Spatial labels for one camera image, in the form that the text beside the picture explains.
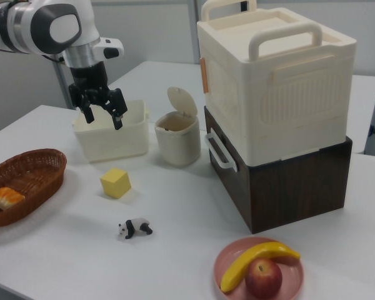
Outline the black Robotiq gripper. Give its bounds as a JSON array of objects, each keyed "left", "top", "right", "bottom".
[{"left": 69, "top": 61, "right": 128, "bottom": 131}]

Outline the cream trash can with lid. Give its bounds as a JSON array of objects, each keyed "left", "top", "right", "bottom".
[{"left": 154, "top": 86, "right": 202, "bottom": 166}]

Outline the white plastic bin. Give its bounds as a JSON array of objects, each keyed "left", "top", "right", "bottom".
[{"left": 72, "top": 99, "right": 151, "bottom": 164}]

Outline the grey metal stand pole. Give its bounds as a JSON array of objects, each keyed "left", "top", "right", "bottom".
[{"left": 51, "top": 59, "right": 73, "bottom": 109}]

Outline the yellow cube block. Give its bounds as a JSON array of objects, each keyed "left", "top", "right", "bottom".
[{"left": 99, "top": 167, "right": 133, "bottom": 199}]

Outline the brown wicker basket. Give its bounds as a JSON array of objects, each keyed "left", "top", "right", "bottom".
[{"left": 0, "top": 148, "right": 68, "bottom": 229}]

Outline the orange latch strip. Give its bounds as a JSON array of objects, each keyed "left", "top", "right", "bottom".
[{"left": 199, "top": 57, "right": 209, "bottom": 95}]

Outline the toy panda figure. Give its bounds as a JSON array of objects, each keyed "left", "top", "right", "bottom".
[{"left": 117, "top": 217, "right": 154, "bottom": 241}]

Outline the clear plastic tray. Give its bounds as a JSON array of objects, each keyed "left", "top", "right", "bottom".
[{"left": 204, "top": 132, "right": 239, "bottom": 173}]

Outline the toy bread loaf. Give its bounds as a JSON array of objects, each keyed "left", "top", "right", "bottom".
[{"left": 0, "top": 186, "right": 26, "bottom": 212}]

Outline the toy banana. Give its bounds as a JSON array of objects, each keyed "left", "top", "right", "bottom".
[{"left": 219, "top": 241, "right": 302, "bottom": 294}]

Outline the dark wood grain box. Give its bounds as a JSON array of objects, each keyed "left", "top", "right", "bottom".
[{"left": 203, "top": 106, "right": 354, "bottom": 235}]

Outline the red toy apple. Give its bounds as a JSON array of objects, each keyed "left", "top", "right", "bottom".
[{"left": 244, "top": 258, "right": 283, "bottom": 299}]

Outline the pink plate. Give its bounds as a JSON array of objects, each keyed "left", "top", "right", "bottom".
[{"left": 213, "top": 236, "right": 305, "bottom": 300}]

